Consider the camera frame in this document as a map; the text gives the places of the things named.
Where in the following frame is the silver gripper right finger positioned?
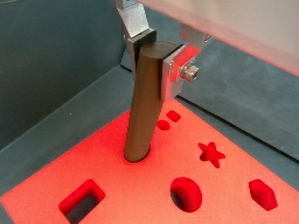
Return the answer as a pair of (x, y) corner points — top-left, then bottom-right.
(162, 24), (211, 102)

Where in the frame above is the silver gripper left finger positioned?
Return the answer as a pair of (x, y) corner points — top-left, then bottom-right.
(116, 0), (156, 75)

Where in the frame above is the brown oval peg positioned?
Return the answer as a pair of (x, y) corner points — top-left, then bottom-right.
(124, 41), (179, 163)

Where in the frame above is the red shape sorting board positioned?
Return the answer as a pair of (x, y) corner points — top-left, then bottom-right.
(0, 101), (299, 224)

